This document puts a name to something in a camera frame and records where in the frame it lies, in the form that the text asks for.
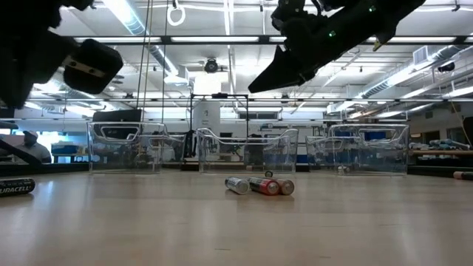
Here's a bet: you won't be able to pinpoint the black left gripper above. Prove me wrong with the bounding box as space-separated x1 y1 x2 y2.
0 31 125 110

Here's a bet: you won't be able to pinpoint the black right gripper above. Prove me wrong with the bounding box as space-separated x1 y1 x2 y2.
248 33 336 94

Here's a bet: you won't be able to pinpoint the black monitor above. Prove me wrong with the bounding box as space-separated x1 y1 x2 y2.
91 109 143 140

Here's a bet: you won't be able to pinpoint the black rectangular stand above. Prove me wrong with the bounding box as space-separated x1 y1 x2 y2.
189 92 250 149

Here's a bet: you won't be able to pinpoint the white pillar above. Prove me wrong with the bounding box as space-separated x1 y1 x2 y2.
192 101 222 140

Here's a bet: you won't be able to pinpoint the yellow hook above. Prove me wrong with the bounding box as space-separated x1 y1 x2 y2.
372 36 389 52

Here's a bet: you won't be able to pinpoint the person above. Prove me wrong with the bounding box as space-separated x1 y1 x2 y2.
14 129 52 165

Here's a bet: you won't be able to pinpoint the clear plastic bin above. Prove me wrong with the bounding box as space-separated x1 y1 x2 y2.
86 120 186 174
304 123 410 176
195 127 299 174

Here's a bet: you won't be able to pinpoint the wooden workbench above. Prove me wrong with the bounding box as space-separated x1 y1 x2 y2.
408 149 473 157

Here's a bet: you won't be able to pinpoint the grey-blue rolls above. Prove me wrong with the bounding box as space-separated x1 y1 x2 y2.
428 137 472 151

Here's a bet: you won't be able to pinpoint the black overhead frame beam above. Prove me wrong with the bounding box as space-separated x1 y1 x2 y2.
0 35 473 46

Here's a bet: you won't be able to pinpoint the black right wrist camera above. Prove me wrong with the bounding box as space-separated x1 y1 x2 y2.
271 0 322 36

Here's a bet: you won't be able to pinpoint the silver ceiling duct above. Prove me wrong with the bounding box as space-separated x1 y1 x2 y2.
103 0 180 77
360 44 473 100

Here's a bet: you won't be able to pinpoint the black overhead camera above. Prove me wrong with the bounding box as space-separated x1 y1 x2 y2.
203 57 220 74

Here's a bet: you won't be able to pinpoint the white cable loop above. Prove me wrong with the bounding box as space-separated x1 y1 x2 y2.
166 2 187 27

